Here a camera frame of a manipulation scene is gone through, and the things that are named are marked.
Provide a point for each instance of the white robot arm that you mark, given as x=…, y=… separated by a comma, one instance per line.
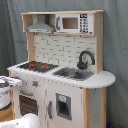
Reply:
x=27, y=121

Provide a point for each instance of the right red oven knob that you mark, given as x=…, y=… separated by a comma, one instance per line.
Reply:
x=35, y=83

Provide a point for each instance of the white oven door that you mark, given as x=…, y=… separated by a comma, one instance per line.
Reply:
x=29, y=100

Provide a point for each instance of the grey range hood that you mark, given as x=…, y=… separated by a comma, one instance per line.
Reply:
x=41, y=26

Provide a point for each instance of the white fridge cabinet door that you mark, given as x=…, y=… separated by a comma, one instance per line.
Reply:
x=64, y=106

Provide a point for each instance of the black toy faucet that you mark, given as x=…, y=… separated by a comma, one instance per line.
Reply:
x=83, y=64

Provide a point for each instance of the black toy stovetop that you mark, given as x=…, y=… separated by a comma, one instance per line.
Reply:
x=38, y=66

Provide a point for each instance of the silver toy sink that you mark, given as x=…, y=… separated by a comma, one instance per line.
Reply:
x=73, y=74

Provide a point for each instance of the toy microwave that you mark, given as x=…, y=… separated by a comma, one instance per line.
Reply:
x=74, y=23

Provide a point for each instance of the wooden toy kitchen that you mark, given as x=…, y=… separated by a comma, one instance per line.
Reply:
x=63, y=49

